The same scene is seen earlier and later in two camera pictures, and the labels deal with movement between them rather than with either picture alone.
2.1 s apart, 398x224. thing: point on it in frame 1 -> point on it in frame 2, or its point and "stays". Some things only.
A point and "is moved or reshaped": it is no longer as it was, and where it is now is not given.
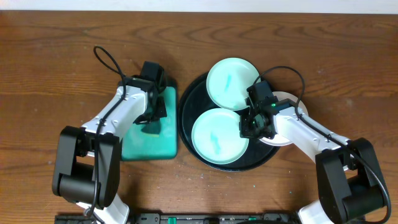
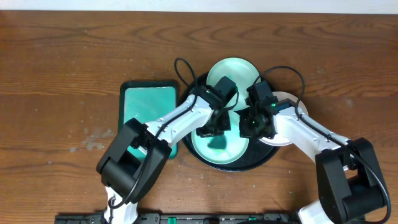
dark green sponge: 153,127 is moved or reshaped
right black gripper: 244,129 stays
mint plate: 216,137 stays
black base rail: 191,218 stays
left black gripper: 156,111 -> 211,130
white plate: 278,139 stays
